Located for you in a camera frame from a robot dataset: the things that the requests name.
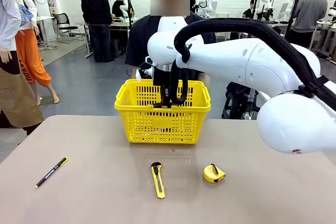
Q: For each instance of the grey background work table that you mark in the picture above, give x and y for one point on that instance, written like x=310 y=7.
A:
x=119 y=26

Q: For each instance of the yellow tape measure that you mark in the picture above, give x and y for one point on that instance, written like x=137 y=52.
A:
x=210 y=174

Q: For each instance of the mannequin with light blue shirt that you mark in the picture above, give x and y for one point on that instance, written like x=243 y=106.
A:
x=10 y=51

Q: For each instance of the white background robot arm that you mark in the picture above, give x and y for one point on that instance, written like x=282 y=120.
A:
x=204 y=2

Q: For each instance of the person's left forearm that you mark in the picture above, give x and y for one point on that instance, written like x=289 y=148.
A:
x=205 y=81

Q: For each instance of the black mesh office chair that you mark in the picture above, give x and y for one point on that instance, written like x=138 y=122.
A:
x=63 y=22

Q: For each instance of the white drawer cabinet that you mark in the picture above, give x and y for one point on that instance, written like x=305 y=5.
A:
x=222 y=15

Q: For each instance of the yellow utility knife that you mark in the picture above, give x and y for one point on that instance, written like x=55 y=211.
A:
x=158 y=182

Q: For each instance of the yellow plastic shopping basket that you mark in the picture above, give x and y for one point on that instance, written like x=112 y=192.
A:
x=162 y=123

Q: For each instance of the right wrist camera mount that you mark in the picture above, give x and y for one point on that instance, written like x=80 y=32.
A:
x=144 y=73

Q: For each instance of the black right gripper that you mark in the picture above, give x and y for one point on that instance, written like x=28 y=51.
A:
x=161 y=78

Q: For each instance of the man in grey sweater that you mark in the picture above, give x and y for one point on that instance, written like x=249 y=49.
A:
x=309 y=11

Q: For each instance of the man in black coat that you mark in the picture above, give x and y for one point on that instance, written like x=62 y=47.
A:
x=95 y=11

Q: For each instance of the mannequin with orange trousers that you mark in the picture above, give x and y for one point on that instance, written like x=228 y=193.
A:
x=29 y=48

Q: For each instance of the black yellow pen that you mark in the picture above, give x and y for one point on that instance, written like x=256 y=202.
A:
x=51 y=172

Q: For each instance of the person in navy t-shirt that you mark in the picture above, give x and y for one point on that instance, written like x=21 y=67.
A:
x=139 y=40

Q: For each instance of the seated person in black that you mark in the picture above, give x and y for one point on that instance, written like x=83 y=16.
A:
x=249 y=11

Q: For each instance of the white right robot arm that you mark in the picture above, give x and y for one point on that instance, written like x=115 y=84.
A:
x=236 y=58

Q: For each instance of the black bag under table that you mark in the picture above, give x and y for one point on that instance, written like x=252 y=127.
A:
x=236 y=98

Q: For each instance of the person's right forearm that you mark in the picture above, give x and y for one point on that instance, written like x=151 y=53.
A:
x=135 y=72

